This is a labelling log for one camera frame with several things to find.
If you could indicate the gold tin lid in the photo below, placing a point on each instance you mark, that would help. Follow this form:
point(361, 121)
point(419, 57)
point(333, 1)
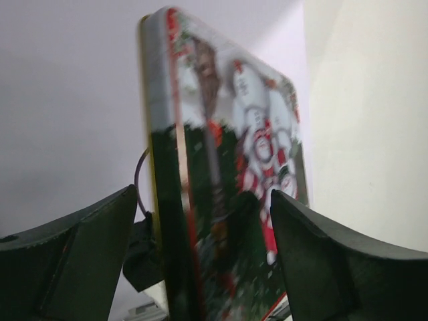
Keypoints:
point(224, 132)

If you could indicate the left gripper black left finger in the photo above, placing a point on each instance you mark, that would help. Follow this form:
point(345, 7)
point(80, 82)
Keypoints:
point(68, 269)

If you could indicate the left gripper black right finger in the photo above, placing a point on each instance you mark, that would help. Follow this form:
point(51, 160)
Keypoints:
point(332, 272)

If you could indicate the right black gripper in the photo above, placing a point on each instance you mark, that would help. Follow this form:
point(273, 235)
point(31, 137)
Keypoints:
point(142, 263)

